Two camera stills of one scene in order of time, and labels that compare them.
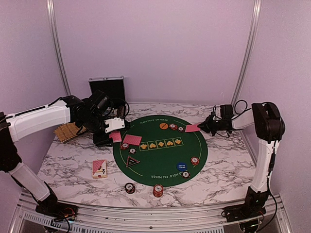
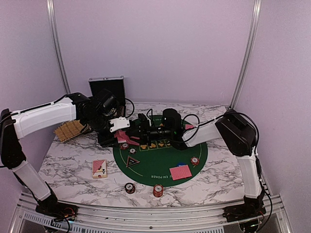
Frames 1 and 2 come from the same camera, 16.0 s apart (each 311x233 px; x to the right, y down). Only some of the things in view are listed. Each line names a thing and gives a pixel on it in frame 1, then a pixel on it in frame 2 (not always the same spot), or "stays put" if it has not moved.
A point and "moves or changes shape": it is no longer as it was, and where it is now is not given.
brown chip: x=132 y=150 stays put
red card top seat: x=192 y=127 stays put
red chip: x=195 y=160 stays put
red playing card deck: x=115 y=135 moves or changes shape
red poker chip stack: x=158 y=190 stays put
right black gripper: x=205 y=126 to x=145 y=133
